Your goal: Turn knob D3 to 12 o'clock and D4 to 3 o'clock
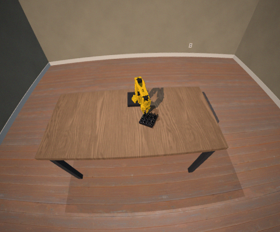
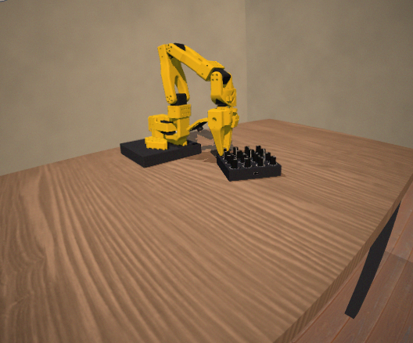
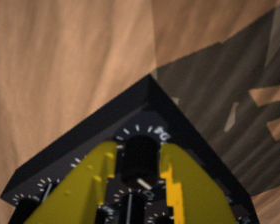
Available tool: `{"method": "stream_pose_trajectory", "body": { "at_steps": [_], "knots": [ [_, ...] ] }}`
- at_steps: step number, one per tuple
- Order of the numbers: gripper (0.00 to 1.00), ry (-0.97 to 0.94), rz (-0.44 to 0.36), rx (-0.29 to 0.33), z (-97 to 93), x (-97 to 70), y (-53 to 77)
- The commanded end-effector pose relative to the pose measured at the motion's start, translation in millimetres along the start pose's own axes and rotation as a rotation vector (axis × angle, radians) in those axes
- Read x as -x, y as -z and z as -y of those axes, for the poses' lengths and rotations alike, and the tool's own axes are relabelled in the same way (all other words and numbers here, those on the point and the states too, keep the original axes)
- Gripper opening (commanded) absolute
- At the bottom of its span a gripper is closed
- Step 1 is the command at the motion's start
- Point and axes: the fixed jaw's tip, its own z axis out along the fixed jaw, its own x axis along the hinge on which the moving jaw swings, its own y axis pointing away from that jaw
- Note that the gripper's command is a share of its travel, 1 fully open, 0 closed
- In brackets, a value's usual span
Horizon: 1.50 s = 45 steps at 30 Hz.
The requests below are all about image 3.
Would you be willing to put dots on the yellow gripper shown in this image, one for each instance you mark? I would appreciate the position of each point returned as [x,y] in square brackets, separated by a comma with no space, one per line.
[196,198]

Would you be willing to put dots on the black knob box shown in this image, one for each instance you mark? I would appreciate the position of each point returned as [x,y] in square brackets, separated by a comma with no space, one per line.
[139,120]

